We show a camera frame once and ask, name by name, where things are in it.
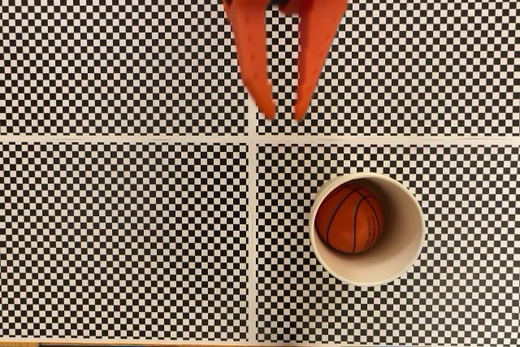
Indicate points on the orange mini basketball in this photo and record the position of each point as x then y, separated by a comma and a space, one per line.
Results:
349, 221

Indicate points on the cream paper cup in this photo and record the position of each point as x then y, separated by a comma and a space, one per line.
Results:
398, 257

